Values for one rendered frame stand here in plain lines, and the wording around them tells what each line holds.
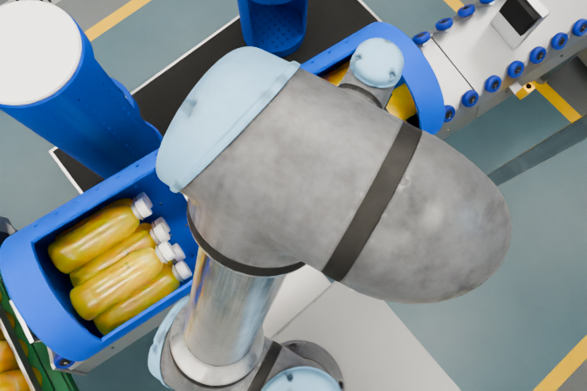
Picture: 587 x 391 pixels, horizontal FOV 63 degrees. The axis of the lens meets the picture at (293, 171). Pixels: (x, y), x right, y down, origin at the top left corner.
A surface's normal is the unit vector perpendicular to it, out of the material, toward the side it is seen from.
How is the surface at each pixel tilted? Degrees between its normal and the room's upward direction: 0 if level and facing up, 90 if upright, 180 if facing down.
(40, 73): 0
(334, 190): 18
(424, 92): 32
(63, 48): 0
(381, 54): 0
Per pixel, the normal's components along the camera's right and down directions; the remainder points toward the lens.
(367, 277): -0.33, 0.60
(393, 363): 0.01, -0.25
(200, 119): -0.22, 0.06
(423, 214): 0.14, -0.07
